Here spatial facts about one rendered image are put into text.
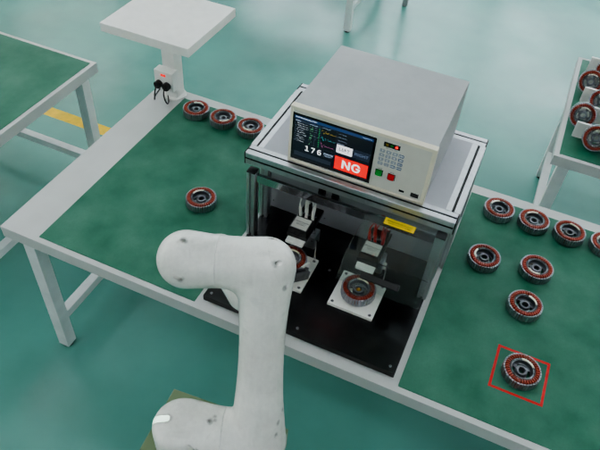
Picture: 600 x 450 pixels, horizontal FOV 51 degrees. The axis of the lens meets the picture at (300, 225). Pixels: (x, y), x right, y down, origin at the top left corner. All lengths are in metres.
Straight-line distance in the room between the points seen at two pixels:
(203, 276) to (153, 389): 1.52
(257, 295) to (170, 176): 1.26
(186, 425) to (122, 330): 1.54
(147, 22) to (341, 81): 0.84
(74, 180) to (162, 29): 0.65
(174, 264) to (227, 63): 3.35
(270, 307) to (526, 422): 0.95
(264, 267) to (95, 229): 1.15
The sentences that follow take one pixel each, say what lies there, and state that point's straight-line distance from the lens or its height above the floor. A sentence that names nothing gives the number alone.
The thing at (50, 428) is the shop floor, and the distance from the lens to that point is 2.76.
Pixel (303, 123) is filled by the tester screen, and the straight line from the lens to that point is 1.85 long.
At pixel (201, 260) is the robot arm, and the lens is 1.26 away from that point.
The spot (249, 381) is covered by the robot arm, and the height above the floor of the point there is 1.19.
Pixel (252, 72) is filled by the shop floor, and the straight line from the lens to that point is 4.44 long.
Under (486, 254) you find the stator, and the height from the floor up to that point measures 0.78.
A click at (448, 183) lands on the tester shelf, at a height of 1.11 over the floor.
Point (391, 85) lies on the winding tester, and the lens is 1.98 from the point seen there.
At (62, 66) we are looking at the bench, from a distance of 3.16.
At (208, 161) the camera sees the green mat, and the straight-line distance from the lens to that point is 2.52.
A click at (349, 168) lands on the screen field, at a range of 1.88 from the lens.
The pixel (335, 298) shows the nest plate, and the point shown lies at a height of 0.78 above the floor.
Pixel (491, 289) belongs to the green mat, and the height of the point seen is 0.75.
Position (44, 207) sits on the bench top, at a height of 0.75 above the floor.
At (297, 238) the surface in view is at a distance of 2.04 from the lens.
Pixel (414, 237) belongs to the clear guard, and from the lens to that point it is 1.85.
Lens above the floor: 2.37
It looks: 46 degrees down
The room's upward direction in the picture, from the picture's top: 5 degrees clockwise
